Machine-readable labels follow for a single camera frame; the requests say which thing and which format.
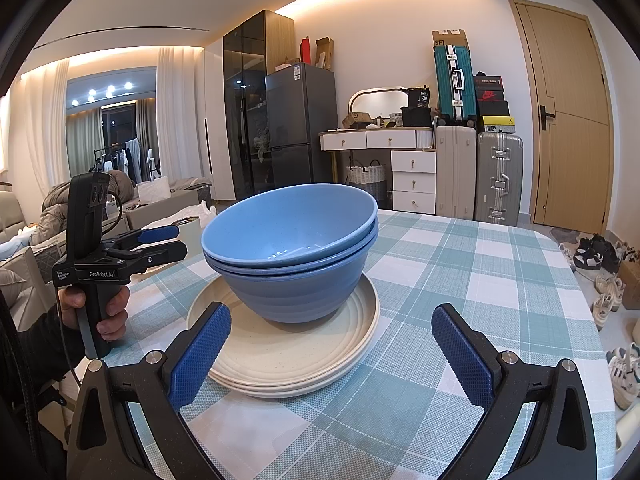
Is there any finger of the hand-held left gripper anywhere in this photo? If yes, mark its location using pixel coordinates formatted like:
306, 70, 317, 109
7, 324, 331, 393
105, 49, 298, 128
102, 225, 180, 254
112, 240, 189, 274

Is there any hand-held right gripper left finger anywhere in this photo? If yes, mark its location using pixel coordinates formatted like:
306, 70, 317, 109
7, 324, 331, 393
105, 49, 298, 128
67, 301, 233, 480

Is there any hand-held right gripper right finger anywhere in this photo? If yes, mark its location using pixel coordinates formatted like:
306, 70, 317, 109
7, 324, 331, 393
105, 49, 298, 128
431, 304, 599, 480

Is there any large cream plate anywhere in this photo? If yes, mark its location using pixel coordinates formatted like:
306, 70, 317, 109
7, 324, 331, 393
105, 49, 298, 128
207, 327, 381, 400
185, 272, 381, 383

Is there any small blue bowl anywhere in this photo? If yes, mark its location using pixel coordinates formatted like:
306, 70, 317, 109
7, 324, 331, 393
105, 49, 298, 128
214, 232, 380, 325

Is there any large blue bowl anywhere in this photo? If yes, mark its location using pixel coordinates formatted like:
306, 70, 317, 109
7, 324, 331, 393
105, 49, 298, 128
200, 182, 379, 267
203, 219, 380, 278

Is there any person's left forearm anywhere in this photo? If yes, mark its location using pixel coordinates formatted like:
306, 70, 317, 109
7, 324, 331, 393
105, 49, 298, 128
7, 304, 89, 461

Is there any person's left hand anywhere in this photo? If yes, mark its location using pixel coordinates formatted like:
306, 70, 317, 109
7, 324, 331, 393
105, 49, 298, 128
55, 282, 130, 344

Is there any white tea tumbler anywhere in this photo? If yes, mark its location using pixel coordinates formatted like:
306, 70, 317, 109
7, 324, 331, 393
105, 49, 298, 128
172, 215, 214, 262

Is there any brown blanket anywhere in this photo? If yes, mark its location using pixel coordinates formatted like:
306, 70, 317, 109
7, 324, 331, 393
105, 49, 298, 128
42, 169, 136, 231

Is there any beige sofa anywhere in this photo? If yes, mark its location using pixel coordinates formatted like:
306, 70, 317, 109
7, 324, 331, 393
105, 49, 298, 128
0, 189, 67, 332

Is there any clothes rack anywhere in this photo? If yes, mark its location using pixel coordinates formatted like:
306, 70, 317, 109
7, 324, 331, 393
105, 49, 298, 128
89, 137, 161, 181

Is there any teal checked tablecloth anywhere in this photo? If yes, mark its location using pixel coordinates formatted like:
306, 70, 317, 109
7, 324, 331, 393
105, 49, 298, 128
120, 209, 617, 480

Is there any white curtain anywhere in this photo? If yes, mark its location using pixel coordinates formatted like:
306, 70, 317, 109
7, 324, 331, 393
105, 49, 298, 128
19, 67, 71, 187
154, 47, 206, 181

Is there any white tall cabinet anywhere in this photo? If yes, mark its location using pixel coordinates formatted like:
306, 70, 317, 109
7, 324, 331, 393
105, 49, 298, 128
202, 37, 236, 202

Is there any dark glass cabinet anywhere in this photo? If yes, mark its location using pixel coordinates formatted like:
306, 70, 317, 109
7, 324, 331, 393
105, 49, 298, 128
222, 10, 296, 202

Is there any group of loose sneakers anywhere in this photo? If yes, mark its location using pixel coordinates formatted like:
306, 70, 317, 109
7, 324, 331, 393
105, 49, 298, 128
559, 232, 640, 412

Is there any dark grey refrigerator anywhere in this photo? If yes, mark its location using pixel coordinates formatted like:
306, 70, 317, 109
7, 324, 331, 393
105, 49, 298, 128
264, 62, 336, 197

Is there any silver suitcase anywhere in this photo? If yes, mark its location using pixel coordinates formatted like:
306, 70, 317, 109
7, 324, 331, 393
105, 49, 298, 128
474, 131, 525, 226

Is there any beige suitcase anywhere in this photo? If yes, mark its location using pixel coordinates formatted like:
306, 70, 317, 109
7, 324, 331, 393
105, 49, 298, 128
433, 124, 477, 220

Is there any small plain cardboard box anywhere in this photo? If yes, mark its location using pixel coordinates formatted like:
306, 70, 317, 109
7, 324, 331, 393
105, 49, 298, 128
619, 259, 640, 312

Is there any woven laundry basket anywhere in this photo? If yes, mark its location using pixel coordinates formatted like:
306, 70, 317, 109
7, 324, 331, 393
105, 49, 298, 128
345, 158, 387, 201

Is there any white vanity desk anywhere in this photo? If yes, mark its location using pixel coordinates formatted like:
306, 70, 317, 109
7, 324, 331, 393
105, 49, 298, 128
318, 127, 437, 216

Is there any yellow and black shoe box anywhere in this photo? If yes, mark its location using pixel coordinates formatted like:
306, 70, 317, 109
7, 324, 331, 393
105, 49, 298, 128
482, 114, 517, 135

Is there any open cardboard box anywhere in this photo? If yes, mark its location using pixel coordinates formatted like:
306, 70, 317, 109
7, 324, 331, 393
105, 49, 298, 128
314, 37, 335, 71

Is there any black bag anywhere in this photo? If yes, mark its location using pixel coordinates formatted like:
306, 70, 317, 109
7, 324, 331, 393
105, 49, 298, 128
401, 87, 434, 128

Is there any wooden door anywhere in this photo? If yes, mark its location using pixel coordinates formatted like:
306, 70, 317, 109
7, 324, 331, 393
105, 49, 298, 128
508, 0, 615, 236

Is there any oval vanity mirror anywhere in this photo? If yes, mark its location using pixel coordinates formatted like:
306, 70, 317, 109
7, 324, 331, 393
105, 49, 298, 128
348, 85, 409, 116

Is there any red and black shoe box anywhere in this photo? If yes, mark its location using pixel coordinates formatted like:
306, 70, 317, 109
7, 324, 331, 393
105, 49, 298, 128
473, 74, 506, 104

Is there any teal suitcase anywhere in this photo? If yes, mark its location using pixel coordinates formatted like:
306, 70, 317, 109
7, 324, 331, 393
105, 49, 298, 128
433, 44, 476, 124

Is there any flat cardboard carton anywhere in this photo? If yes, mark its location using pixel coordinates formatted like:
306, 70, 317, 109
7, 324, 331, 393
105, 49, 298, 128
432, 29, 469, 51

